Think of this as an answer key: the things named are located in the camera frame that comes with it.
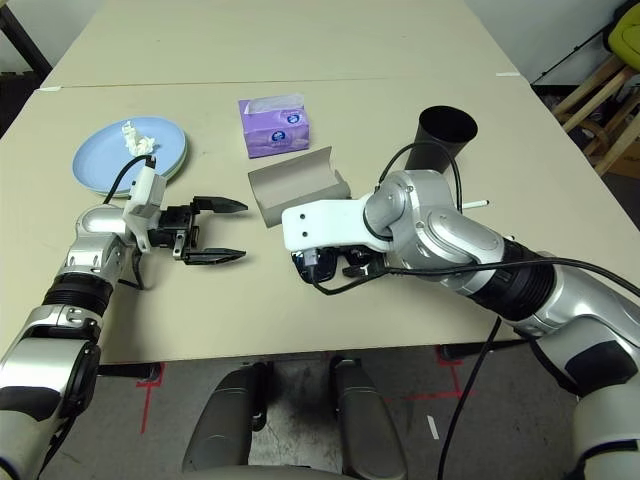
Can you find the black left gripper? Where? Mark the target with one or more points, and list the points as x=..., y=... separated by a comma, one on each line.
x=175, y=230

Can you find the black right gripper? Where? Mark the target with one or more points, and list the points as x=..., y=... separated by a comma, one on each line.
x=362, y=260

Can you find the black sunglasses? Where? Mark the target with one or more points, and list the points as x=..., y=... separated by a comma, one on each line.
x=320, y=267

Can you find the grey glasses case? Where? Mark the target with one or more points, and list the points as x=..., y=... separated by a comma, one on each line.
x=290, y=180

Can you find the white tissue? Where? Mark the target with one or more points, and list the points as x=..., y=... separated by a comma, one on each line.
x=135, y=142

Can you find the blue plastic plate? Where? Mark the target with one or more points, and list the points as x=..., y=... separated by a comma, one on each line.
x=100, y=155

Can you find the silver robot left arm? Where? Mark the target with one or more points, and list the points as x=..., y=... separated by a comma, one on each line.
x=95, y=225

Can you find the purple tissue box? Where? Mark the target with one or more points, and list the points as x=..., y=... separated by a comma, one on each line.
x=280, y=135

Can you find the white marker pen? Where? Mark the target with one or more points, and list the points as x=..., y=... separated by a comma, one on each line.
x=477, y=203

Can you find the black table foot bar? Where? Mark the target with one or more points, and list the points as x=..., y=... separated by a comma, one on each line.
x=125, y=371
x=470, y=350

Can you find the black plastic cup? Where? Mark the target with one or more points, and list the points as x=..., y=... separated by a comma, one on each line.
x=440, y=130

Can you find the red floor tape cross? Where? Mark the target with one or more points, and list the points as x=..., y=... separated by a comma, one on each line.
x=452, y=385

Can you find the grey robot right leg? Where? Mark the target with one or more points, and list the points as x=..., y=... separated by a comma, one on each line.
x=367, y=425

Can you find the grey robot leg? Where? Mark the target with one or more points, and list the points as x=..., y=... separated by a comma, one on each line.
x=225, y=430
x=367, y=425

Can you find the white floor tape strip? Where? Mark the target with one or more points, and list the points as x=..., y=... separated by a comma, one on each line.
x=433, y=427

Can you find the long red floor tape corner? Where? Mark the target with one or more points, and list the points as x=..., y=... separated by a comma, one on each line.
x=145, y=410

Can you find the grey robot left leg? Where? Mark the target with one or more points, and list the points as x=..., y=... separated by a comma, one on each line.
x=225, y=430

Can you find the white table tape strip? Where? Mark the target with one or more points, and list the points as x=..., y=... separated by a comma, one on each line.
x=50, y=88
x=508, y=74

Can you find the grey robot torso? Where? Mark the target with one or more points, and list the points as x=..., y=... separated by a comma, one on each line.
x=290, y=475

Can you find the cardboard box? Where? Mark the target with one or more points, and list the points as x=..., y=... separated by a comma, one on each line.
x=627, y=162

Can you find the wooden stool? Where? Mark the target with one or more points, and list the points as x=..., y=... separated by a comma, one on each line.
x=595, y=90

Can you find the black stand rod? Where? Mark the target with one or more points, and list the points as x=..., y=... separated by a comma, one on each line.
x=575, y=50

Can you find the yellow-green seat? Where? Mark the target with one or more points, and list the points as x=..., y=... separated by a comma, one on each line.
x=627, y=37

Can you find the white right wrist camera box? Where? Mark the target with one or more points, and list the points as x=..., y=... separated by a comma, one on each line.
x=325, y=220

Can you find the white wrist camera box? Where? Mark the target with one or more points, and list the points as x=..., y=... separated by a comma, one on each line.
x=325, y=220
x=147, y=190

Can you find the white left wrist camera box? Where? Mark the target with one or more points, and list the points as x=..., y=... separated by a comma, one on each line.
x=147, y=190

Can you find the side table with black frame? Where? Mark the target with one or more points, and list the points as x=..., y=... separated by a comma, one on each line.
x=31, y=39

